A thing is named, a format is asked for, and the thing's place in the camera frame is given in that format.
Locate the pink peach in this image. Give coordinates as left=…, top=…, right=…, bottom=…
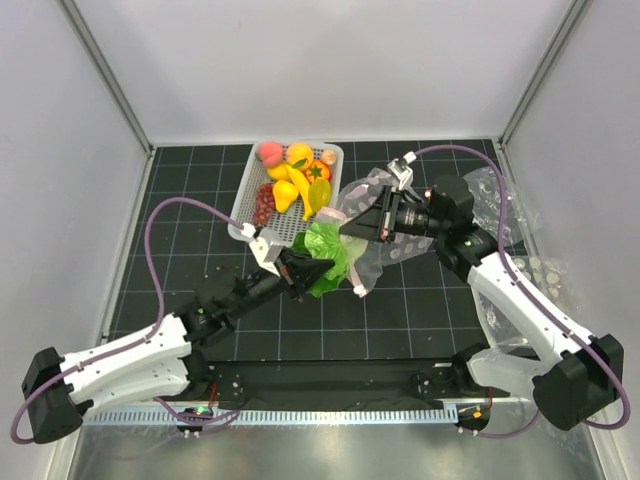
left=256, top=141, right=284, bottom=168

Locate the silver dotted clear bag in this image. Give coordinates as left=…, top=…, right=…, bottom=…
left=467, top=252, right=577, bottom=360

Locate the green lettuce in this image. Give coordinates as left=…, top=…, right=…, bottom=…
left=292, top=222, right=349, bottom=298

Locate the red orange tomato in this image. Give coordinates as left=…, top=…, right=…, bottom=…
left=304, top=160, right=332, bottom=183

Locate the yellow banana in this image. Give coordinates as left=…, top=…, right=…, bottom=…
left=285, top=164, right=314, bottom=222

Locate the yellow mango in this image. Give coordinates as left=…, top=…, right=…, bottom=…
left=266, top=163, right=290, bottom=181

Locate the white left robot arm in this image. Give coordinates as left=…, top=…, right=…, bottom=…
left=18, top=249, right=334, bottom=444

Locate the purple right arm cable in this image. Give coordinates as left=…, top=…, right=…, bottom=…
left=407, top=144, right=632, bottom=439

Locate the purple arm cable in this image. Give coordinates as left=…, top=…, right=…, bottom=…
left=407, top=144, right=632, bottom=439
left=10, top=197, right=251, bottom=445

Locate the pink dotted zip bag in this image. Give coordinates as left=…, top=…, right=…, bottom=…
left=303, top=168, right=432, bottom=298

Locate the white perforated plastic basket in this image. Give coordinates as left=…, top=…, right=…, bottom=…
left=231, top=141, right=345, bottom=245

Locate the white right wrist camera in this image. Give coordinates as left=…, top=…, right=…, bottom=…
left=387, top=151, right=417, bottom=191

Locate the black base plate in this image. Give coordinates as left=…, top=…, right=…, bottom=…
left=170, top=359, right=506, bottom=412

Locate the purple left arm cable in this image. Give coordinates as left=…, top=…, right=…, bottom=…
left=10, top=197, right=251, bottom=445

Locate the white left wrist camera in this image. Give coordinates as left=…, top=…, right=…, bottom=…
left=240, top=223, right=284, bottom=277

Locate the red grape bunch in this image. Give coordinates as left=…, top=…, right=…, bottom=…
left=253, top=183, right=275, bottom=227

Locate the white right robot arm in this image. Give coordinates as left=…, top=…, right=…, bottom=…
left=340, top=175, right=631, bottom=431

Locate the orange yellow peach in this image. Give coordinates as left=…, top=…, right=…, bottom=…
left=285, top=142, right=314, bottom=171

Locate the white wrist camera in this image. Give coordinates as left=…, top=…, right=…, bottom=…
left=240, top=223, right=284, bottom=277
left=387, top=151, right=417, bottom=191

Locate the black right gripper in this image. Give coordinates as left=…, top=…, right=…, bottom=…
left=340, top=186, right=447, bottom=244

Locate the beige garlic bulb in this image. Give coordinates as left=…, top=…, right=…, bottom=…
left=320, top=149, right=338, bottom=166

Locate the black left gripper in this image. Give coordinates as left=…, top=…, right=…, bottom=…
left=226, top=245, right=334, bottom=320

